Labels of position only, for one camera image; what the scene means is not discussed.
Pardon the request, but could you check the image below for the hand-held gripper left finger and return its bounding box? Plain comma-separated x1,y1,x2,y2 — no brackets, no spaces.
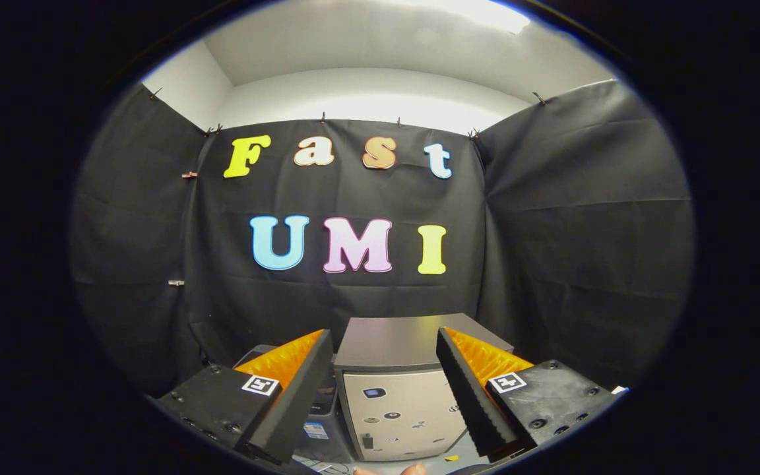
148,329,334,464

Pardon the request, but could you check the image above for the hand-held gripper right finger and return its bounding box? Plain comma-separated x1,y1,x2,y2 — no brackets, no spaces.
435,326,621,463

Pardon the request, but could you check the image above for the dark grey washing machine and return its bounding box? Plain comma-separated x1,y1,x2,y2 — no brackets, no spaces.
234,343,357,464

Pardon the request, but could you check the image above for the black backdrop cloth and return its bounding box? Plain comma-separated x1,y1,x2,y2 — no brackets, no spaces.
70,79,694,398

